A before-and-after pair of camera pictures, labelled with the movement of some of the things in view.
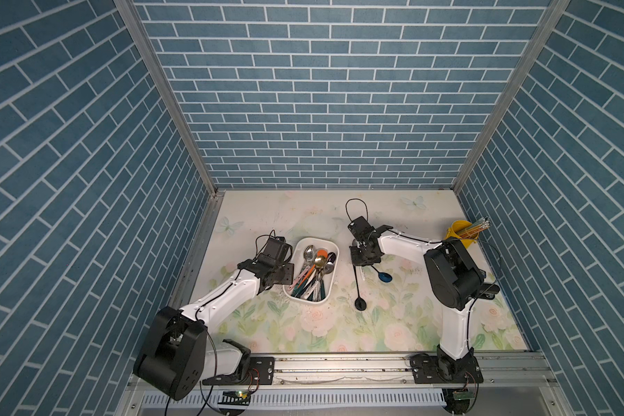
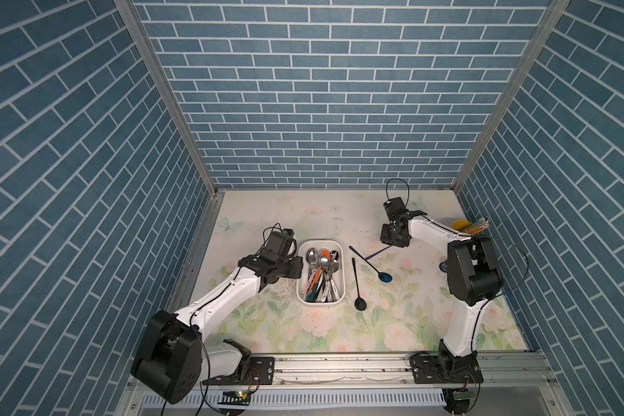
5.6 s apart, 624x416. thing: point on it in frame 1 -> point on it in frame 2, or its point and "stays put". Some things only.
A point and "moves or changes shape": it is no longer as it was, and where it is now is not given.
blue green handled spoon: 383,276 stays put
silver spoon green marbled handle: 309,255 moves or changes shape
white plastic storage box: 315,269 moves or changes shape
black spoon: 360,302 stays put
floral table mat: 386,306 stays put
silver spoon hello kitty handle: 328,269 -> 335,267
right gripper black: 353,251 -> 384,239
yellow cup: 457,226 stays put
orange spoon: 321,252 -> 322,254
